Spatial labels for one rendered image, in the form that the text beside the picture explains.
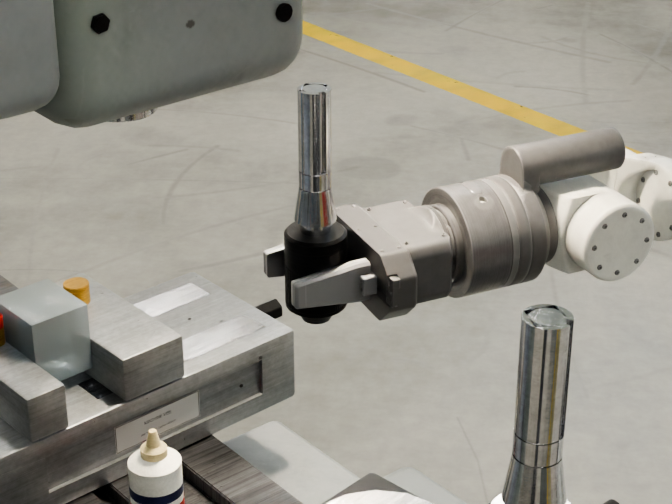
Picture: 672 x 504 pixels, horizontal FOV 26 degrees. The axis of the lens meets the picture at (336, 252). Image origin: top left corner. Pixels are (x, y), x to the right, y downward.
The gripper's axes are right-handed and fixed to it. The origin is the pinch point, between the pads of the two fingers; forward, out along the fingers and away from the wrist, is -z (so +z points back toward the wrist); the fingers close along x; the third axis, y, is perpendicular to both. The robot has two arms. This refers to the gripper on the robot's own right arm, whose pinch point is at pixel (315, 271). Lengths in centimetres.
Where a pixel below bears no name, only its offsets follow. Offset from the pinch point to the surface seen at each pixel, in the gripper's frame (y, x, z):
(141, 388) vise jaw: 12.2, -8.6, -11.8
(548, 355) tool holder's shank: -16.7, 40.9, -6.3
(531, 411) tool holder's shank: -13.6, 40.6, -6.8
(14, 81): -24.1, 15.1, -23.9
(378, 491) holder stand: -0.1, 26.7, -7.8
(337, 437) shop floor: 113, -130, 60
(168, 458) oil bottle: 11.2, 2.9, -13.3
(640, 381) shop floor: 114, -122, 127
